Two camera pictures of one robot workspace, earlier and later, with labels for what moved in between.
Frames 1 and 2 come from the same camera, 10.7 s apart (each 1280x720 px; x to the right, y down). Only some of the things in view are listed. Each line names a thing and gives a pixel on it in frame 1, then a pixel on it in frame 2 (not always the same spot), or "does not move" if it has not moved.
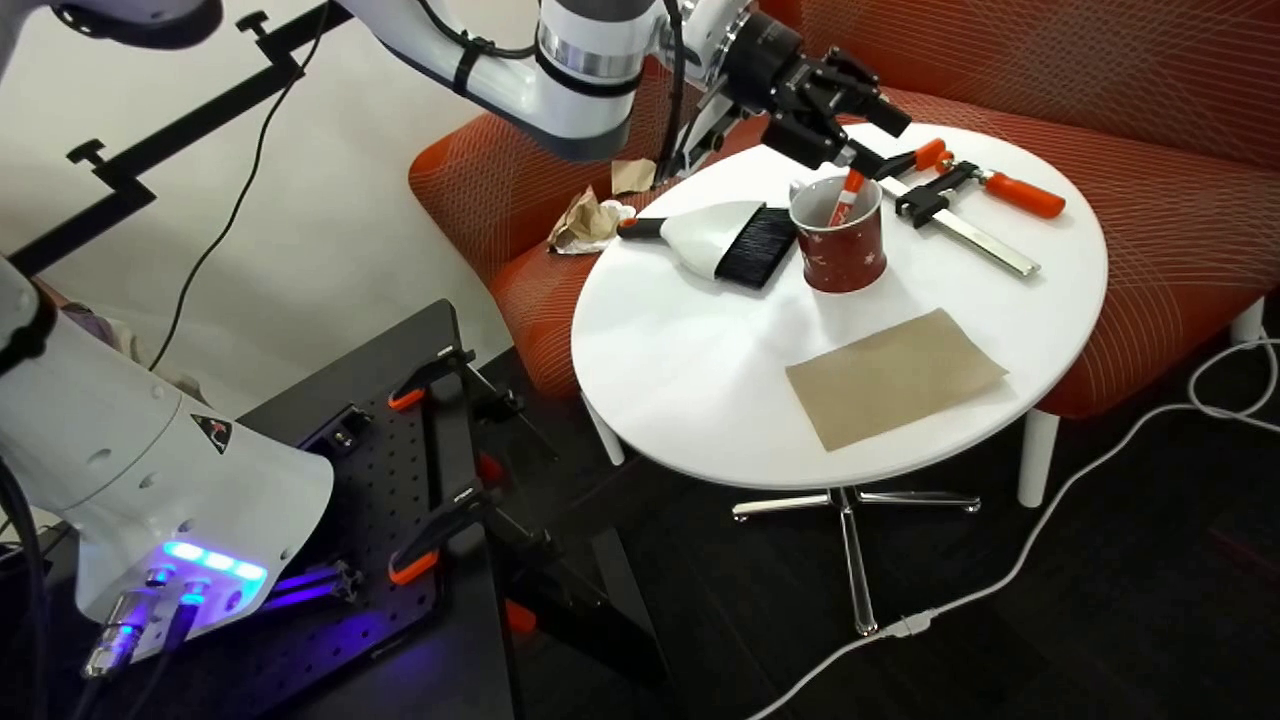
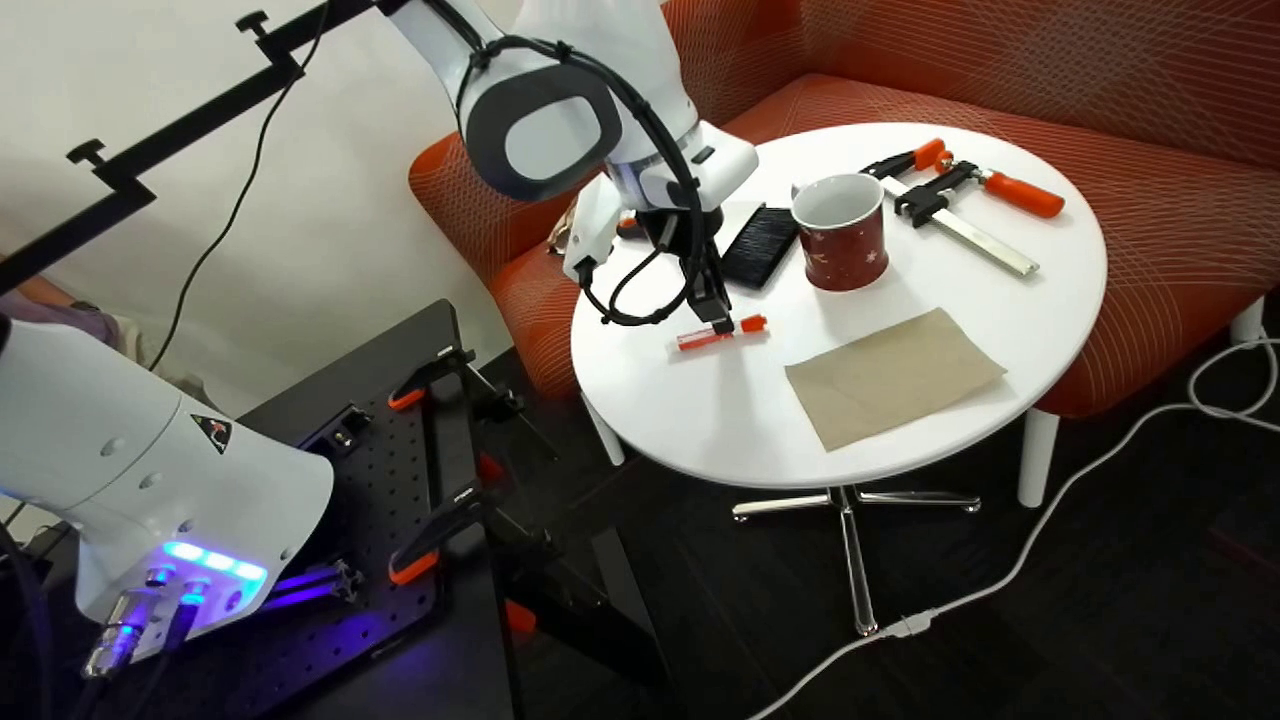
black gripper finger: x=849 y=99 -> x=705 y=297
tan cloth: x=886 y=376 does not move
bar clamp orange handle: x=926 y=204 does not move
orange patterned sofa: x=1162 y=115 does not move
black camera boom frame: x=255 y=81 does not move
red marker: x=844 y=196 -> x=749 y=326
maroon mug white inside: x=840 y=234 does not move
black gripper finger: x=819 y=146 -> x=721 y=300
